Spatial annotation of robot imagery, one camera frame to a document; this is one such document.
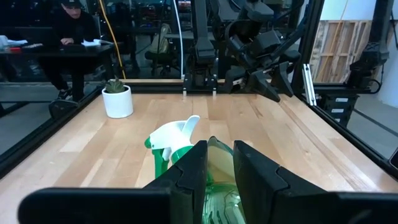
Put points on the white paper sheets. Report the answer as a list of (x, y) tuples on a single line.
[(96, 42)]

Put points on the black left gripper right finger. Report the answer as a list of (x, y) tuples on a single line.
[(255, 177)]

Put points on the black frame clamp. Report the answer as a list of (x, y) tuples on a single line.
[(62, 107)]

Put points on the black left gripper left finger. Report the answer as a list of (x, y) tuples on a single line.
[(189, 174)]

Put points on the succulent in white pot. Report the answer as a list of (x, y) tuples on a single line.
[(118, 102)]

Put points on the white crumpled paper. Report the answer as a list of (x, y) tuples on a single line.
[(6, 42)]

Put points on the green plastic spray bottle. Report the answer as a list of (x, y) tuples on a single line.
[(174, 137)]

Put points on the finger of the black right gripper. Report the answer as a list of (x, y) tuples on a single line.
[(261, 82), (281, 76)]

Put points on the wooden pallet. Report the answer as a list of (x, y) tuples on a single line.
[(335, 53)]

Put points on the green backpack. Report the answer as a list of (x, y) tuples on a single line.
[(161, 40)]

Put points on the black office desk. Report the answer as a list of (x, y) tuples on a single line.
[(62, 50)]

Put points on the black labelled control box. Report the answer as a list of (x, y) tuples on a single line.
[(329, 115)]

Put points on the person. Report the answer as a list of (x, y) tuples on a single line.
[(73, 28)]

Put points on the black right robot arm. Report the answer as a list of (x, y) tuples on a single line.
[(203, 40)]

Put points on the silver aluminium bracket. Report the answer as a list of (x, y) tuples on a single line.
[(309, 84)]

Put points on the black office chair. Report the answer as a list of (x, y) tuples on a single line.
[(158, 57)]

